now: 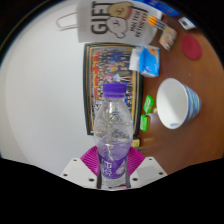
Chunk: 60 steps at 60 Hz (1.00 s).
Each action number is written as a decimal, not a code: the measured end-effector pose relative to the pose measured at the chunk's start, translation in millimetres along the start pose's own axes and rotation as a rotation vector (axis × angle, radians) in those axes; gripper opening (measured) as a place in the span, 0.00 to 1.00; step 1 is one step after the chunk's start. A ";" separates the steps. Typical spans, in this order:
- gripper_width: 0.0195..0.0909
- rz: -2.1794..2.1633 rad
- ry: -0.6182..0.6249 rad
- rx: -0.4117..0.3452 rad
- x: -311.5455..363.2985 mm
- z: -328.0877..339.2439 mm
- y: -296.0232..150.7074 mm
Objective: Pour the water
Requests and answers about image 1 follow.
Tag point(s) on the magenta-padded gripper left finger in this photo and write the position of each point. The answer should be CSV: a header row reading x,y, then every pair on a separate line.
x,y
87,163

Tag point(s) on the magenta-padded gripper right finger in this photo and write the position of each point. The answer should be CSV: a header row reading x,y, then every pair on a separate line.
x,y
137,163

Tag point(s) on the clear purple-capped water bottle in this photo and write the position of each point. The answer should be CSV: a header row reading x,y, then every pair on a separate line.
x,y
112,133

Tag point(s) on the small green packet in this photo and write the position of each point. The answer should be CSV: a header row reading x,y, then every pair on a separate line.
x,y
148,104
144,123

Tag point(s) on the blue patterned white cup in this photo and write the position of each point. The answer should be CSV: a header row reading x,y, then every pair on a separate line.
x,y
173,103

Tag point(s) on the framed group picture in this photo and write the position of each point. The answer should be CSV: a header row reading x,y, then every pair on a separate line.
x,y
110,66

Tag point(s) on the blue tissue pack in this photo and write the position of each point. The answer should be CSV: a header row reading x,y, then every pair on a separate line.
x,y
148,61

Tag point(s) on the small card pack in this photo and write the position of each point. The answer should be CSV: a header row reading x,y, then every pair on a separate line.
x,y
167,38

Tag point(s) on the white paper gift bag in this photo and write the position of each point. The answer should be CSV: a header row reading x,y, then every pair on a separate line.
x,y
113,20

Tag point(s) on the white remote control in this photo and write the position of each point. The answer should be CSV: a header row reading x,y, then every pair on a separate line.
x,y
186,23

